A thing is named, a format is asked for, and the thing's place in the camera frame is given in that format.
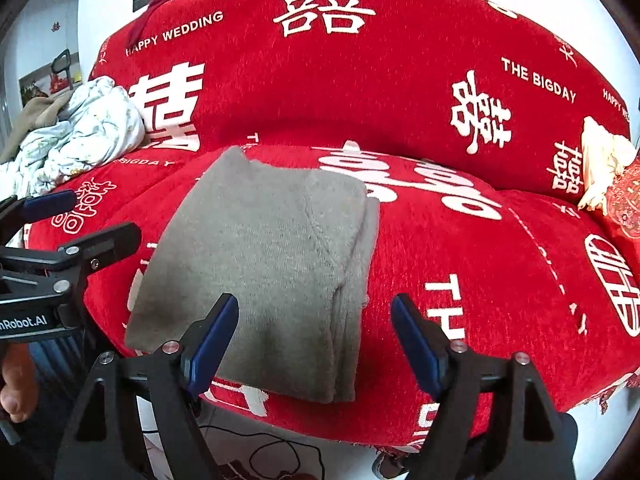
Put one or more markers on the red satin cloth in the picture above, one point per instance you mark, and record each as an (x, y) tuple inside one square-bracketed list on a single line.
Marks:
[(147, 17)]

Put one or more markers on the brown cloth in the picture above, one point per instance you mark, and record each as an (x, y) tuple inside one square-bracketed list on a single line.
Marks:
[(35, 115)]

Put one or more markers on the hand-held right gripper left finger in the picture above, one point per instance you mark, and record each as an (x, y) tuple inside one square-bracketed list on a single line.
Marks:
[(210, 350)]

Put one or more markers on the white floral blanket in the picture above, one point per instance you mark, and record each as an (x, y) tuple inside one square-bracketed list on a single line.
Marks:
[(95, 130)]

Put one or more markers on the person's left hand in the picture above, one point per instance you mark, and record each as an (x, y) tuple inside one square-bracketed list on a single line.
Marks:
[(17, 390)]

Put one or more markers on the grey knit sweater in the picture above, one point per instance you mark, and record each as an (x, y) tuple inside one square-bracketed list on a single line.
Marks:
[(270, 260)]

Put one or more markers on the red patterned cushion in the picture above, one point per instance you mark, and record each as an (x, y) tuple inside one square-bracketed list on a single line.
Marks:
[(625, 200)]

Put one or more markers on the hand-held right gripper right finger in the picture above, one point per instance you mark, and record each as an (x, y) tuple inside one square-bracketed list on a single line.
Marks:
[(420, 350)]

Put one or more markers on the red sofa with white print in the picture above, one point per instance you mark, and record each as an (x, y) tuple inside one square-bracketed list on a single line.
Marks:
[(350, 85)]

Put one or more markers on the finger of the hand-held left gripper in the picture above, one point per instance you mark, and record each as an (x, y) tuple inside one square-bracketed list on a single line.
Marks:
[(50, 206), (107, 245)]

